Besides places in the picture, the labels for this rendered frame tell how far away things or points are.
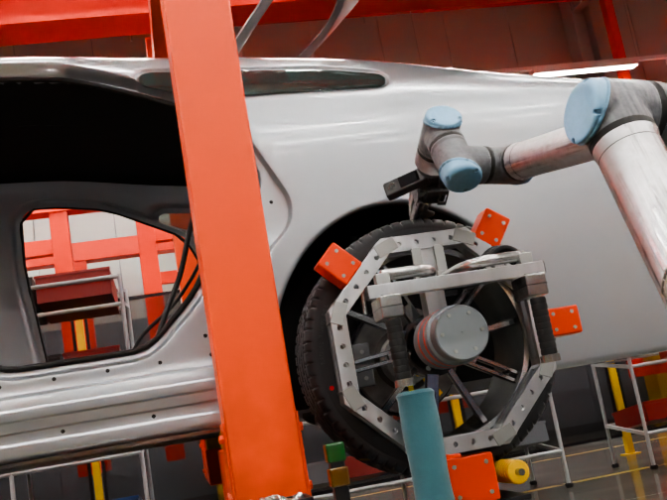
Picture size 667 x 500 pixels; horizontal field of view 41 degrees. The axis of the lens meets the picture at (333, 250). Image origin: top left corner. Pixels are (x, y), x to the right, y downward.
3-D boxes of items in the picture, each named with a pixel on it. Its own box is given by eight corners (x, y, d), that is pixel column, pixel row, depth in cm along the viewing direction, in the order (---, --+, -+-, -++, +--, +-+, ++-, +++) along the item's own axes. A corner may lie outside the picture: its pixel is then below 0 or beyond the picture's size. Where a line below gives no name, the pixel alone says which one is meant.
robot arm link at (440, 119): (433, 129, 209) (420, 101, 215) (423, 168, 218) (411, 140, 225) (469, 125, 211) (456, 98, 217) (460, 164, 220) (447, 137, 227)
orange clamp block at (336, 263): (356, 269, 226) (328, 247, 226) (362, 262, 219) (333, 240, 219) (341, 291, 224) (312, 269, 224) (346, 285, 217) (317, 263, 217)
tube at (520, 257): (504, 278, 225) (496, 237, 227) (533, 262, 206) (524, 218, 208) (438, 288, 221) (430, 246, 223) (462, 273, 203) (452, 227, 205)
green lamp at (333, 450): (343, 459, 187) (340, 440, 188) (346, 460, 183) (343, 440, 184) (325, 463, 186) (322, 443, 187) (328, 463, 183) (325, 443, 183)
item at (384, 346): (471, 382, 274) (423, 290, 278) (479, 381, 267) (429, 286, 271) (382, 432, 267) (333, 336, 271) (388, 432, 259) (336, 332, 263)
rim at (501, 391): (520, 302, 257) (357, 238, 253) (553, 287, 235) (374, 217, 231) (469, 472, 244) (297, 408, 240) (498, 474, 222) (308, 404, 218)
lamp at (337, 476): (347, 484, 186) (344, 464, 187) (351, 485, 182) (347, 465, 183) (329, 487, 186) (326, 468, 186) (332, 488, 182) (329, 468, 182)
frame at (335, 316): (561, 433, 224) (516, 224, 235) (572, 433, 218) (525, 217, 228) (350, 472, 214) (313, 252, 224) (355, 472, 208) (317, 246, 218)
